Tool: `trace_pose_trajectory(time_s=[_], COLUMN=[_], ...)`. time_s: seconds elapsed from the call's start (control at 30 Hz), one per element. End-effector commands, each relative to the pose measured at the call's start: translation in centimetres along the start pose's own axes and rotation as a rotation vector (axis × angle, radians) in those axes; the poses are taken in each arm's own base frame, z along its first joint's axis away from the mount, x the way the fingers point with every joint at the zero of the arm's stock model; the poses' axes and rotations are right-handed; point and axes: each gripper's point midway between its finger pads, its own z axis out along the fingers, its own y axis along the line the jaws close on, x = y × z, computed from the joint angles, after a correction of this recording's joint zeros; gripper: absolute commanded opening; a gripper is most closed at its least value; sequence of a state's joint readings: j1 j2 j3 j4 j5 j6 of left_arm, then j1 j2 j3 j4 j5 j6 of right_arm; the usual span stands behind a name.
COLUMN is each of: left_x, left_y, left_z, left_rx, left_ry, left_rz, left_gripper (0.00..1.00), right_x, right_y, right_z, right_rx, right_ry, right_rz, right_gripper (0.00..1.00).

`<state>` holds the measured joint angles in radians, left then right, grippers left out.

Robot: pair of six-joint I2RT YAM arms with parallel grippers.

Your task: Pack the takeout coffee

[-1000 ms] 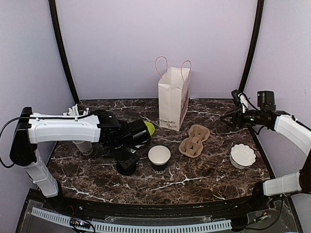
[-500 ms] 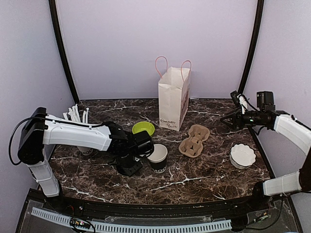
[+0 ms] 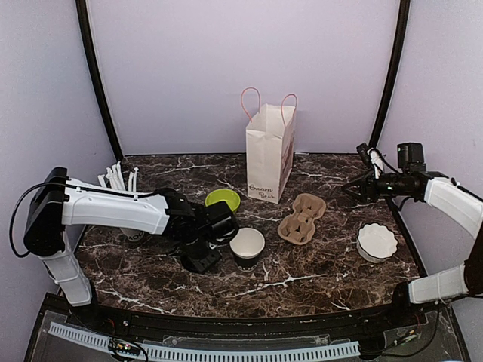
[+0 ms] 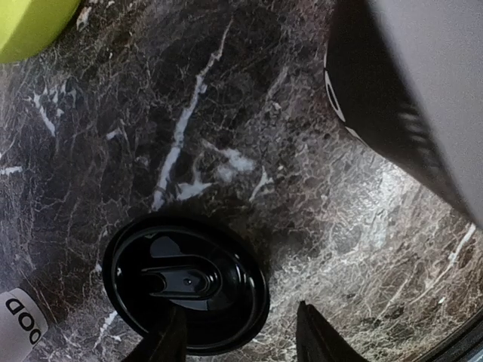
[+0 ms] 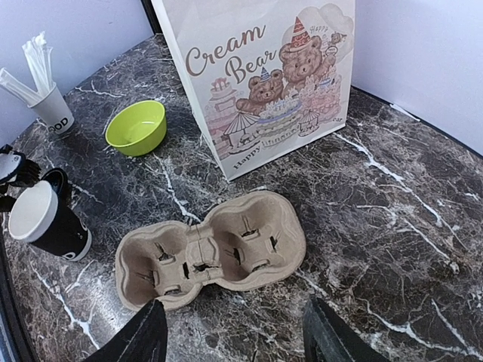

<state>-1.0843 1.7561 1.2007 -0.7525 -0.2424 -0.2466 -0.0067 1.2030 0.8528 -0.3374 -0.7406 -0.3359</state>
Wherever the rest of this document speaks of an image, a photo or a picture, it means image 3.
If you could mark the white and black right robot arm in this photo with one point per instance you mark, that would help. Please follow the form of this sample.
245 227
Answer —
444 194

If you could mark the white scalloped ceramic bowl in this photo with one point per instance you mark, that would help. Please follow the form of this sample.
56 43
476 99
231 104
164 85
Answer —
376 243

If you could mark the black right frame post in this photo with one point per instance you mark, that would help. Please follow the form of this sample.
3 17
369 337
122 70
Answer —
392 71

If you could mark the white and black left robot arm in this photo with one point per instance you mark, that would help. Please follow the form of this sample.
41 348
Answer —
61 201

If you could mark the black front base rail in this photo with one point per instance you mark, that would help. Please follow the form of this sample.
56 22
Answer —
423 333

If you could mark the black left frame post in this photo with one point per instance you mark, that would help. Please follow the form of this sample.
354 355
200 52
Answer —
97 84

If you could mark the lime green plastic bowl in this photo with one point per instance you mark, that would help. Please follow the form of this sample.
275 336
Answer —
231 197

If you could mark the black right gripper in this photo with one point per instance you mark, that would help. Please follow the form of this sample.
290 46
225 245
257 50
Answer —
366 183

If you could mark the white paper cup holding straws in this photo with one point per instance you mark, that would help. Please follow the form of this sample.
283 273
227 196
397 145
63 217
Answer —
132 235

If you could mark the black frame post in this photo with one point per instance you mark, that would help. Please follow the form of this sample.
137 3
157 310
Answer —
97 84
392 71

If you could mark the black paper coffee cup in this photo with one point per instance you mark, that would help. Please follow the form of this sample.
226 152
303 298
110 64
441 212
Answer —
246 248

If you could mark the white paper takeout bag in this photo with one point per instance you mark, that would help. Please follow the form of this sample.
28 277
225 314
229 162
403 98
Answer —
269 137

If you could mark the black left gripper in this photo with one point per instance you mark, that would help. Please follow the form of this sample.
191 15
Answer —
208 263

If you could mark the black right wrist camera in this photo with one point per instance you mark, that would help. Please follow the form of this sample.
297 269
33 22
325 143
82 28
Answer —
411 157

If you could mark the black plastic cup lid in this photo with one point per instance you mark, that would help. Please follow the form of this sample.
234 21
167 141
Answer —
188 264

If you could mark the brown cardboard cup carrier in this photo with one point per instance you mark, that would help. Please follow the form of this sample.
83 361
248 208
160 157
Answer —
299 227

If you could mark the grey slotted cable duct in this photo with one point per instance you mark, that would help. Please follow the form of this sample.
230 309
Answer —
184 349

